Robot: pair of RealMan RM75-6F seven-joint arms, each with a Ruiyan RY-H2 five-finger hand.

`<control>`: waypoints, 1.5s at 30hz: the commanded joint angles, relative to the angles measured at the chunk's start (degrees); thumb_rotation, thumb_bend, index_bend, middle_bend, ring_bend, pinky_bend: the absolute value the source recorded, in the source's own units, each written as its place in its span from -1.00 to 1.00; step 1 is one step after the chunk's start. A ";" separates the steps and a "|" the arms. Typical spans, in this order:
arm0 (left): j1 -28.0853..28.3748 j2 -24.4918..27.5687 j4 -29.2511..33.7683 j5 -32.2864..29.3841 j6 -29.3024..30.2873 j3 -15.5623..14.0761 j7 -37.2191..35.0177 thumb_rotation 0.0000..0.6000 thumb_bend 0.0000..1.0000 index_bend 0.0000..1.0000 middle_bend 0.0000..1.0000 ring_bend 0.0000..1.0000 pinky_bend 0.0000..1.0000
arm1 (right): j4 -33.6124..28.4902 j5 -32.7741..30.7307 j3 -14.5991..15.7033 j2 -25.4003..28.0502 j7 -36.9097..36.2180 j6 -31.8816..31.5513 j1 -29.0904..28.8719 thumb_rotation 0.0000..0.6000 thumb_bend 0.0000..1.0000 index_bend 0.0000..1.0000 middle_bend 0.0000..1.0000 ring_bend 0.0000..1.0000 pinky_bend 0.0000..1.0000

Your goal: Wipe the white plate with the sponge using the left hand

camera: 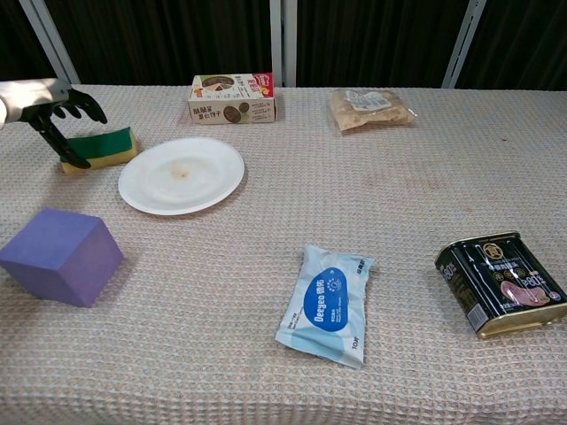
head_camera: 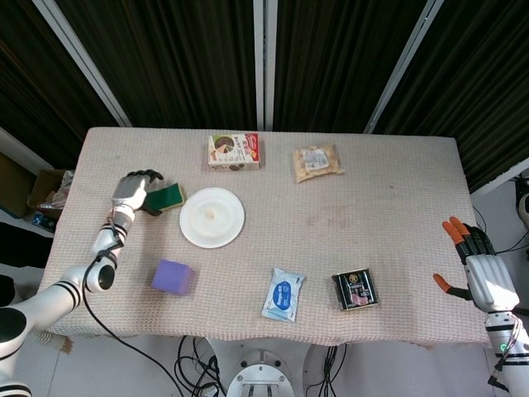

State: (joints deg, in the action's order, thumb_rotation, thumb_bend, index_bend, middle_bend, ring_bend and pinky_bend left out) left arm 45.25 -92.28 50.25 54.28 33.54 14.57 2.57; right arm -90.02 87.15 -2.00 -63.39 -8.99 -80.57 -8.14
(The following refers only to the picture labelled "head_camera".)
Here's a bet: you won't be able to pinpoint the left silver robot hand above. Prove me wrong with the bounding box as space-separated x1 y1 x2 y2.
110 170 164 217

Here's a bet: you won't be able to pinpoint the purple foam cube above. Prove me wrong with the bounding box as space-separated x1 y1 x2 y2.
150 258 197 297

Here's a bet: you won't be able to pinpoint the blue wet wipes pack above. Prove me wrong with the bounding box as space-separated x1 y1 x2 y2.
260 266 307 323

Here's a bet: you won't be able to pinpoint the clear bag of snacks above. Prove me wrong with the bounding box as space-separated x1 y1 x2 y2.
292 142 346 184

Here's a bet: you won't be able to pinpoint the brown cardboard box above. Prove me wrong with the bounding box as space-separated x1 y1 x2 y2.
26 168 75 219

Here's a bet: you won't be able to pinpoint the pink checkered tablecloth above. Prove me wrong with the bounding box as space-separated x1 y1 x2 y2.
31 126 492 348

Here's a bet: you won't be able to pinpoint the white round plate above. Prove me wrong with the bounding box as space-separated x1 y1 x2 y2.
179 186 246 250

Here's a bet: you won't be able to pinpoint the black meat package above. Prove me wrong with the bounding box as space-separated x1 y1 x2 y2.
331 267 382 312

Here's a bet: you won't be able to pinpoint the green sponge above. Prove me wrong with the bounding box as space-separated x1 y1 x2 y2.
144 182 185 212

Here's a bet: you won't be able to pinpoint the colourful printed snack box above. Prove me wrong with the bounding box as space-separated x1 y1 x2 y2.
207 132 266 173

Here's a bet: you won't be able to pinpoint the black floor cables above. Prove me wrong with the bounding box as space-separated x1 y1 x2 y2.
176 335 228 397

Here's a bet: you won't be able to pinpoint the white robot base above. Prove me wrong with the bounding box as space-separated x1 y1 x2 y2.
204 337 318 397

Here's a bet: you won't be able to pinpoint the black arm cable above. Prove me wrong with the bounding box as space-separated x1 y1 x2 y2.
81 222 203 397

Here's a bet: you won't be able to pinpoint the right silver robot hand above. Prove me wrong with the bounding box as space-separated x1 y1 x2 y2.
432 216 520 312

